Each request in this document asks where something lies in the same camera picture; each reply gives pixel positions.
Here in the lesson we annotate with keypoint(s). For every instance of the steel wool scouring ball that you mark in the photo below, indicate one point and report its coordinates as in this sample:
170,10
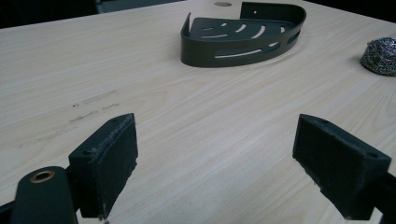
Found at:
379,56

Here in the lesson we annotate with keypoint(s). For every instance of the black corner shelf rack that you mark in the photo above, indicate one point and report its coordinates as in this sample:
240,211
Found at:
230,40

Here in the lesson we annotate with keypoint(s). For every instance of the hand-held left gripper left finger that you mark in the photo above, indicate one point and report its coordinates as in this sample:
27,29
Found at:
104,165

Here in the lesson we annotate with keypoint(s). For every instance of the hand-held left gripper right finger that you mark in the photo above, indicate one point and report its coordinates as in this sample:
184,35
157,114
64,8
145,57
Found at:
336,165

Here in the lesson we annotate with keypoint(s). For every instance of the round table grommet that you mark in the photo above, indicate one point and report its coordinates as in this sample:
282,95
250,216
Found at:
222,4

